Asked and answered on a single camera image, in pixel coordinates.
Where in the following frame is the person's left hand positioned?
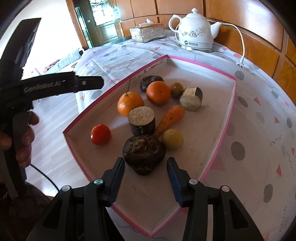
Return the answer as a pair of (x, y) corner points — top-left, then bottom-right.
(1, 111), (39, 168)

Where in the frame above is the round yellow-brown fruit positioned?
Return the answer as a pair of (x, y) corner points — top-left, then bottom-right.
(161, 128), (184, 150)

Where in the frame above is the wooden glass door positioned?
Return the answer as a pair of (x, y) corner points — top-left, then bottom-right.
(66, 0), (122, 50)

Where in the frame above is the orange carrot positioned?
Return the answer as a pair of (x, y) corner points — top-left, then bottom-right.
(154, 105), (185, 137)

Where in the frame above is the red tomato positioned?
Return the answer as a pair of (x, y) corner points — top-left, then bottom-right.
(90, 124), (111, 146)

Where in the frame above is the white woven tissue box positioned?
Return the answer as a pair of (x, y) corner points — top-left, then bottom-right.
(129, 19), (166, 43)

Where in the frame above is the plain orange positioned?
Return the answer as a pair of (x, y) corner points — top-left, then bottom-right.
(146, 81), (171, 106)

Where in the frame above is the white-cut dark eggplant piece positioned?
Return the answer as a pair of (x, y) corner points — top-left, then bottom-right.
(179, 87), (203, 111)

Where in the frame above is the pink-edged white tray box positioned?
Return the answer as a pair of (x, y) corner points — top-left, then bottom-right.
(64, 55), (237, 237)

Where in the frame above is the orange with stem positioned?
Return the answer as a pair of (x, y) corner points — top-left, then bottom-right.
(117, 80), (144, 117)

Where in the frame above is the small green-yellow fruit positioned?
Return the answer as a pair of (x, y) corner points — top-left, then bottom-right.
(170, 82), (184, 99)

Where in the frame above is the white patterned tablecloth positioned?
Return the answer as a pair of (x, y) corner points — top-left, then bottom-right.
(75, 33), (295, 240)

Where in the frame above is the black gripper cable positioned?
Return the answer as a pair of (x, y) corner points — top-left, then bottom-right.
(29, 163), (60, 193)

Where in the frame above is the dark wrinkled round fruit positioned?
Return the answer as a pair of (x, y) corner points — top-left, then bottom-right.
(122, 135), (166, 176)

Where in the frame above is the white kettle power cord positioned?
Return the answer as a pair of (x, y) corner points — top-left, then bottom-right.
(207, 19), (246, 68)

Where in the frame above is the white ceramic electric kettle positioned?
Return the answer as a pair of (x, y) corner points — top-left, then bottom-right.
(168, 8), (222, 53)

